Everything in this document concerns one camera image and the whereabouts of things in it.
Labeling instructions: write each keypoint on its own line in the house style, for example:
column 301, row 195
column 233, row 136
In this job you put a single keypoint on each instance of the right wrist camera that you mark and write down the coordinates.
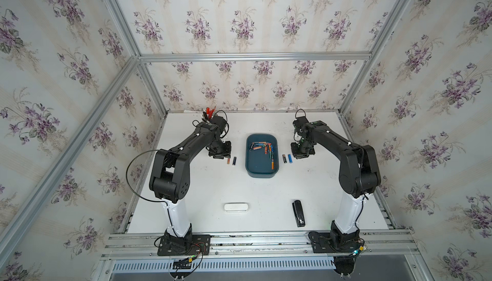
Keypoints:
column 299, row 122

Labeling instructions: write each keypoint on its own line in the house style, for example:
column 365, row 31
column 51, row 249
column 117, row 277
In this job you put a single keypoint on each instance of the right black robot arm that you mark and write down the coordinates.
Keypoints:
column 359, row 173

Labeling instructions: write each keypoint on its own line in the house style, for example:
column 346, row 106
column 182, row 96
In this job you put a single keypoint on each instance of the teal plastic storage box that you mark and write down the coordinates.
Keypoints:
column 261, row 156

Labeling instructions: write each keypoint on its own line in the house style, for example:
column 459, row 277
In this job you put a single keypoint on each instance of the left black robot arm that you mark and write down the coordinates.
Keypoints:
column 170, row 174

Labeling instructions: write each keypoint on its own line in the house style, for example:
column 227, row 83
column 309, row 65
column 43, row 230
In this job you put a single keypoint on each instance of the white eraser box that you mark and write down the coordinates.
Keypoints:
column 237, row 207

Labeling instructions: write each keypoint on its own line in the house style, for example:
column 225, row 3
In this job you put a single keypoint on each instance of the black stapler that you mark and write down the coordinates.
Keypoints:
column 299, row 213

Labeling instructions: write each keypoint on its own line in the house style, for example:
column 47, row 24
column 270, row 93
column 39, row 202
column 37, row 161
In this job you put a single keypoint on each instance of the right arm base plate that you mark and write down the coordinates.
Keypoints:
column 336, row 242

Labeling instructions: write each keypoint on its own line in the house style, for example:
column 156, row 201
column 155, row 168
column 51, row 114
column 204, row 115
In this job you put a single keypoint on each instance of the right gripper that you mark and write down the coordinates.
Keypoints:
column 295, row 153

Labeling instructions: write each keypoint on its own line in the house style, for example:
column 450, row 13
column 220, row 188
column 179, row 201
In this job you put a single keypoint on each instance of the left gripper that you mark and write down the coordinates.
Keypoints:
column 227, row 151

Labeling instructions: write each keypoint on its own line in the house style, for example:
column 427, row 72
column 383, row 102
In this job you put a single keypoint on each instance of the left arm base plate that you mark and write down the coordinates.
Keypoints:
column 193, row 245

